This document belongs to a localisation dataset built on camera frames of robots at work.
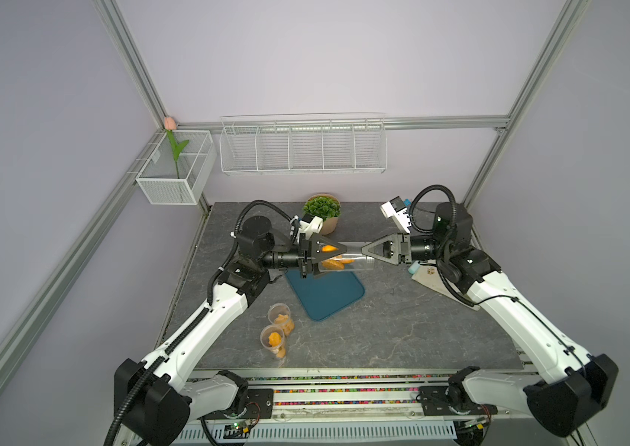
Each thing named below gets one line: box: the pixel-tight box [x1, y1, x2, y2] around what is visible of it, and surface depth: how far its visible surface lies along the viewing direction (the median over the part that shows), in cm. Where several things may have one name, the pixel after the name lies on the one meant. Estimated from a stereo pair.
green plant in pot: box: [301, 193, 342, 236], surface depth 101 cm
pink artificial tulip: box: [163, 116, 190, 180], surface depth 92 cm
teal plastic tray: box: [285, 268, 366, 321], surface depth 96 cm
